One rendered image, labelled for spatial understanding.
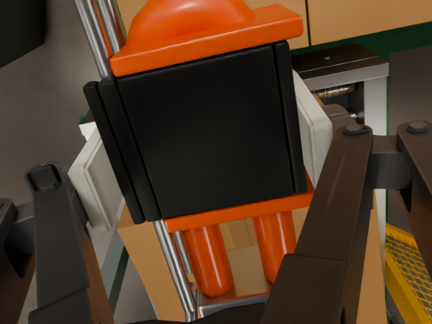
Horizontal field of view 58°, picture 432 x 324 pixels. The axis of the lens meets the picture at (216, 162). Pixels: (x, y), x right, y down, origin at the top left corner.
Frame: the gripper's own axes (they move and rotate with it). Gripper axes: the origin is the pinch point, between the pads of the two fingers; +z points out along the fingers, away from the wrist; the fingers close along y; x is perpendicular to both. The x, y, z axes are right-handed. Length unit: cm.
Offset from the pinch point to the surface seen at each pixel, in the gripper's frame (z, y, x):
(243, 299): -1.2, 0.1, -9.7
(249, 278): 0.2, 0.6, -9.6
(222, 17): -0.4, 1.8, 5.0
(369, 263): 32, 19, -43
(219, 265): -0.5, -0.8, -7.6
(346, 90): 72, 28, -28
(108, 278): 77, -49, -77
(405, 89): 127, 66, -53
